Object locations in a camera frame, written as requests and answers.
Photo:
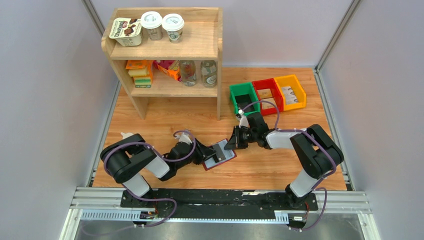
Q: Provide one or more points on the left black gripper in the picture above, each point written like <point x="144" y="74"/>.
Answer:
<point x="203" y="152"/>

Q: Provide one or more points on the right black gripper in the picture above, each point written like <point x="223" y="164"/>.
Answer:
<point x="235" y="141"/>

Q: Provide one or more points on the red leather card holder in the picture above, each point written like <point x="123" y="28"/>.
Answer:
<point x="211" y="163"/>

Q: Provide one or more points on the dark credit card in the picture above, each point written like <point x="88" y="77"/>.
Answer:
<point x="219" y="152"/>
<point x="242" y="100"/>

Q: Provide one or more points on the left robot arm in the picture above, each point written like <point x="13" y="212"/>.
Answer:
<point x="125" y="159"/>

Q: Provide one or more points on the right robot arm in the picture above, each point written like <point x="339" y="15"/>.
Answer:
<point x="318" y="154"/>

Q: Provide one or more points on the green plastic bin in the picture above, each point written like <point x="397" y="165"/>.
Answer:
<point x="244" y="88"/>

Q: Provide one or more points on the cardboard pieces in red bin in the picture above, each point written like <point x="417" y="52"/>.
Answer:
<point x="266" y="95"/>

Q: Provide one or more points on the red plastic bin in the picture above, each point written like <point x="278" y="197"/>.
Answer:
<point x="270" y="83"/>

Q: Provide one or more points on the white packet in yellow bin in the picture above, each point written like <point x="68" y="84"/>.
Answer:
<point x="289" y="95"/>

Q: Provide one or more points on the yellow plastic bin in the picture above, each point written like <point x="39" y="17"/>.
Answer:
<point x="293" y="81"/>

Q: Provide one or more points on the right clear glass bottle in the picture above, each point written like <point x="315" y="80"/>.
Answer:
<point x="208" y="70"/>

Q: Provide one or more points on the clear glass bottle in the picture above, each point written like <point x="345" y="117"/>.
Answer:
<point x="188" y="74"/>
<point x="208" y="70"/>

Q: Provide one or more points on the left clear glass bottle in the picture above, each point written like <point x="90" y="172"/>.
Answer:
<point x="188" y="74"/>

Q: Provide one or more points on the small clear squeeze bottle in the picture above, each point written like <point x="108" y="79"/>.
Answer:
<point x="126" y="134"/>

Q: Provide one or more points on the orange snack box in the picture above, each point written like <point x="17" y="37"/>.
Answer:
<point x="169" y="67"/>

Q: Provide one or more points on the wooden two-tier shelf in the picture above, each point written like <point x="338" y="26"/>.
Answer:
<point x="202" y="39"/>

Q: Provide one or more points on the right white-lidded paper cup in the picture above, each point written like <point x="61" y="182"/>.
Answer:
<point x="173" y="24"/>

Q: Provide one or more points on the white-lidded paper cup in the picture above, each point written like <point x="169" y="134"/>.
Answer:
<point x="173" y="24"/>
<point x="152" y="22"/>

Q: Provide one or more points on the left white-lidded paper cup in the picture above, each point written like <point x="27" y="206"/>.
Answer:
<point x="152" y="22"/>

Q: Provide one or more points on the Chobani yogurt tub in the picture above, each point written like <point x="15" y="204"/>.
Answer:
<point x="126" y="31"/>

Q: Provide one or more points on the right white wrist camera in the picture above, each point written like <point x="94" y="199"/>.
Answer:
<point x="243" y="121"/>

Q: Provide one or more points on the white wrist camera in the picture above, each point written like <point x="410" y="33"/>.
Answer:
<point x="243" y="121"/>
<point x="183" y="137"/>

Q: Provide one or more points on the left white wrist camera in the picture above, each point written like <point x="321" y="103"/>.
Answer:
<point x="183" y="137"/>

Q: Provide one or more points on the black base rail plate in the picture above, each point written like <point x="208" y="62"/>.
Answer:
<point x="218" y="204"/>

